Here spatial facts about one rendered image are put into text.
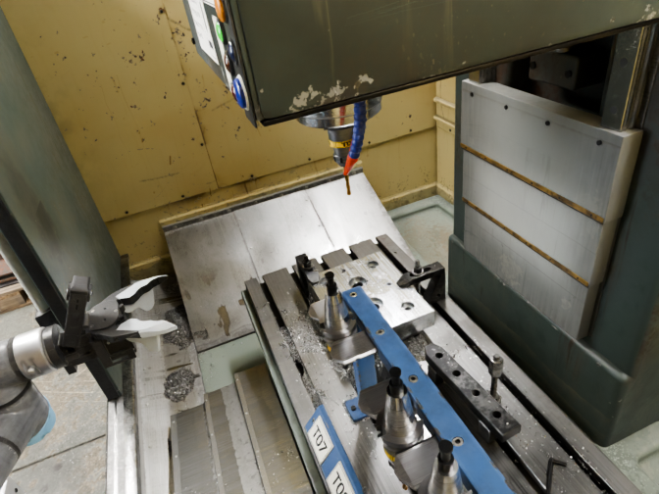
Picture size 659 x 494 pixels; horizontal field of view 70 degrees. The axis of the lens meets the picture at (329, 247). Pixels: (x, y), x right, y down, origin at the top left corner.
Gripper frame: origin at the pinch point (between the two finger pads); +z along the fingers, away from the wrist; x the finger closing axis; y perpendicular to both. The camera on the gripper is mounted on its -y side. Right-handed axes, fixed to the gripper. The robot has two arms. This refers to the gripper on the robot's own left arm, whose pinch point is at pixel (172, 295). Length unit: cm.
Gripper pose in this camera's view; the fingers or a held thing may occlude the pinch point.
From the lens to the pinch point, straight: 85.0
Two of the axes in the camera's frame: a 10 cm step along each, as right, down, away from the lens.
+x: 3.7, 4.8, -7.9
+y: 1.4, 8.2, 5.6
